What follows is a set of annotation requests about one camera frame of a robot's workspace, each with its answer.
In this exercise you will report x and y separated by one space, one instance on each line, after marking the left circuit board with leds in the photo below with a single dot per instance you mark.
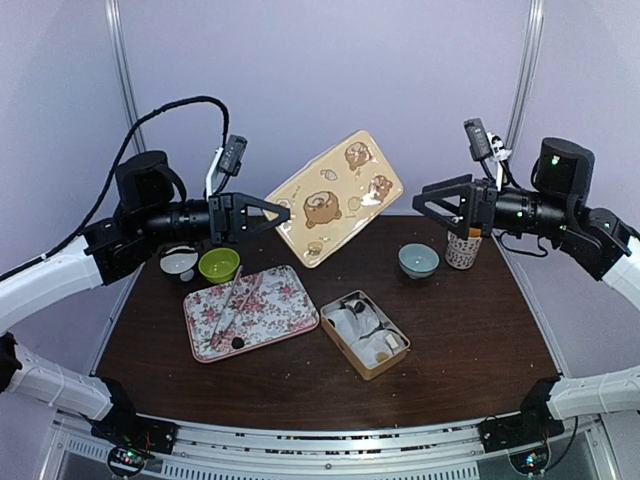
124 462

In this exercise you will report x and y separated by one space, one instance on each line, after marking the circuit board with leds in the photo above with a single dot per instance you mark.
124 462
531 462

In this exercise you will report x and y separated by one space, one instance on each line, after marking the white chocolate piece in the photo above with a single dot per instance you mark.
391 341

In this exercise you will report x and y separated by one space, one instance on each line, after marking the tan tin box paper cups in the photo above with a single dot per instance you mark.
361 336

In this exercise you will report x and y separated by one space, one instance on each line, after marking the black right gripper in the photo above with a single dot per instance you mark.
476 208

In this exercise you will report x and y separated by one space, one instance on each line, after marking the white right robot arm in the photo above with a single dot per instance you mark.
608 251

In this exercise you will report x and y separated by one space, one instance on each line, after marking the white round cup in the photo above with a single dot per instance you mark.
179 264

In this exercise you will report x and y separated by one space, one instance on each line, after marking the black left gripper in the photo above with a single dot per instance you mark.
230 224

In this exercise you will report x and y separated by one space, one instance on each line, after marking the right circuit board with leds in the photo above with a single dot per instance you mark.
531 462

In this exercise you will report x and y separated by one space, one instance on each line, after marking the aluminium corner post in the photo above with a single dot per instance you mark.
529 60
117 37

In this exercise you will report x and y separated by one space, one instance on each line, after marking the front aluminium frame rail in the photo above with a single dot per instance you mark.
441 451

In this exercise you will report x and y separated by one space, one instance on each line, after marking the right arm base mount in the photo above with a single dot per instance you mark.
533 423

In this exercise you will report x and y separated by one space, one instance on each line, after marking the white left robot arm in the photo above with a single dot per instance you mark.
94 257

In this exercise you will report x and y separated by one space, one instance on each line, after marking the white floral mug yellow inside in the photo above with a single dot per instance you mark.
461 253

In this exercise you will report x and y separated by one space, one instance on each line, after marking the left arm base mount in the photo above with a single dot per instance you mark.
124 427

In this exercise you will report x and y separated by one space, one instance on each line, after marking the right side aluminium base rail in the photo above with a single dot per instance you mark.
517 259

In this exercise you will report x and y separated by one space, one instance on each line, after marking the right rear aluminium corner post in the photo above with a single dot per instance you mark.
529 60

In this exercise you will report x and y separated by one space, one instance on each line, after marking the lime green plastic bowl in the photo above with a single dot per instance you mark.
219 265

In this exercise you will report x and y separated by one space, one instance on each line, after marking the pink floral serving tray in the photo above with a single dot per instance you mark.
262 308

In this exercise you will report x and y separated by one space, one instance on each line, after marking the light blue ceramic bowl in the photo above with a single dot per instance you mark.
418 261

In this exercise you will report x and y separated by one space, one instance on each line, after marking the bear print tin lid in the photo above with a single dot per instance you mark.
334 197

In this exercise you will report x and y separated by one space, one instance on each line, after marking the left rear aluminium corner post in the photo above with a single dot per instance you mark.
117 37

